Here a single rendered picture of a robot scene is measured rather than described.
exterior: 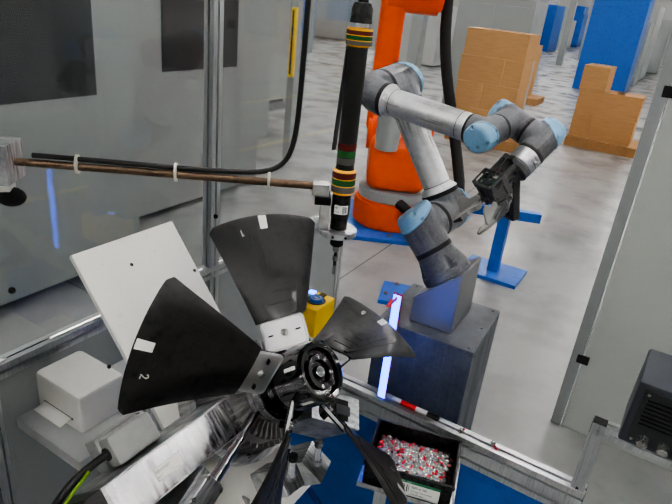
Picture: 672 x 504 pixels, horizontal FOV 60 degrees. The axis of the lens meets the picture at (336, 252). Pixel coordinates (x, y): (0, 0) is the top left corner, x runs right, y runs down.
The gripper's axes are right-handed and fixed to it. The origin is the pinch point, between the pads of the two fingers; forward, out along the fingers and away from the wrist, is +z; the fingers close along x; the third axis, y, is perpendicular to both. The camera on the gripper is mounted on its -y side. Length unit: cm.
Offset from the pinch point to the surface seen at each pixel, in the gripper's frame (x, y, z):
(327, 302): -23.5, -3.3, 38.3
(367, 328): 6.6, 7.8, 37.3
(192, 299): 19, 54, 56
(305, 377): 25, 29, 53
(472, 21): -768, -413, -545
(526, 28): -682, -449, -579
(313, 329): -21, -4, 47
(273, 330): 11, 31, 52
